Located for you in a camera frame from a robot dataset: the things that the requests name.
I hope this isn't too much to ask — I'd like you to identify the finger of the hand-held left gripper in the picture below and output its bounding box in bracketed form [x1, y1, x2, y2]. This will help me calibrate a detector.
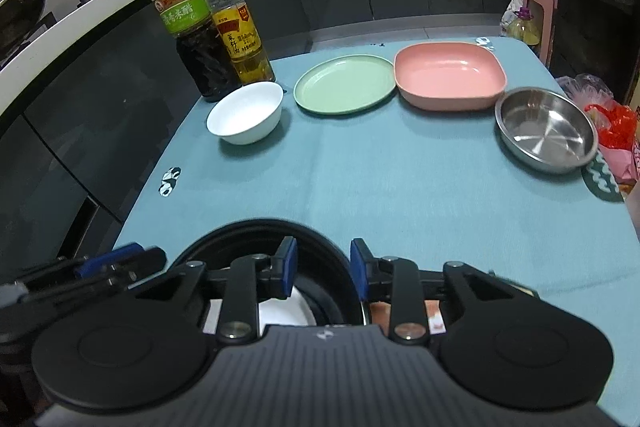
[15, 242, 147, 291]
[30, 247, 169, 297]

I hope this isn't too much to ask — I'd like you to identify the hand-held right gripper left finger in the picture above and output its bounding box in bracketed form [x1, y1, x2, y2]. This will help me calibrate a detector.
[132, 236, 300, 341]

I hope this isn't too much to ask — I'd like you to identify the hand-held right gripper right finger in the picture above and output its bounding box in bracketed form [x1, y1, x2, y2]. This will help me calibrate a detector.
[350, 237, 540, 343]

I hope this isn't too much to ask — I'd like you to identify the black bowl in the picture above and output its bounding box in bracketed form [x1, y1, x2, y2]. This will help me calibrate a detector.
[172, 219, 372, 339]

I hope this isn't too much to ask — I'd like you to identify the white bowl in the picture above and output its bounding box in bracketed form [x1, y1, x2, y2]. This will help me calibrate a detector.
[206, 81, 285, 146]

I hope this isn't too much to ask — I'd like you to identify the green round plate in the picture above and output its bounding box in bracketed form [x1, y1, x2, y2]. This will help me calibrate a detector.
[293, 54, 399, 116]

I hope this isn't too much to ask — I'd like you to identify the pink square plate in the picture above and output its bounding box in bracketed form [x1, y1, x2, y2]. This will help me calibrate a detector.
[393, 42, 509, 112]

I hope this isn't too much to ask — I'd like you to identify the stainless steel bowl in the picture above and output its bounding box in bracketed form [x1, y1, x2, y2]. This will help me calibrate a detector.
[494, 86, 600, 174]

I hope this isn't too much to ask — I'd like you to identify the blue printed tablecloth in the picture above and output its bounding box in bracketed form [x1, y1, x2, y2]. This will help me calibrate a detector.
[112, 38, 640, 427]

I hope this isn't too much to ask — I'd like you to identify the dark vinegar bottle green label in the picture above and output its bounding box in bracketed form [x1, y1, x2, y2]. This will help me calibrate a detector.
[147, 0, 244, 103]

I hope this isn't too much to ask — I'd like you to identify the oil bottle yellow label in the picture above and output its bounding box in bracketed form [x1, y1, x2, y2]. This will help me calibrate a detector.
[201, 0, 275, 86]

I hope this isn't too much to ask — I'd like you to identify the white kitchen counter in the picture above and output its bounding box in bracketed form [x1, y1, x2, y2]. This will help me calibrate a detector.
[0, 0, 566, 118]

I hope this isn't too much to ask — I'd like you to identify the pink plastic bag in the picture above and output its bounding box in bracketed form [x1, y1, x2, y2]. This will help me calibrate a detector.
[555, 74, 640, 184]

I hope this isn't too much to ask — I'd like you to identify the yellow cooking oil jug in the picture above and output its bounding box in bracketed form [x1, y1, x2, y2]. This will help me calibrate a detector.
[507, 7, 544, 48]

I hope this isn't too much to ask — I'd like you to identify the red plastic bag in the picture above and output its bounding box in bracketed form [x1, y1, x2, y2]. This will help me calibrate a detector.
[583, 103, 639, 148]

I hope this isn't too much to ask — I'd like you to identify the black storage rack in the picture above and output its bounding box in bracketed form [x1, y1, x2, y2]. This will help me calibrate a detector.
[557, 0, 640, 104]

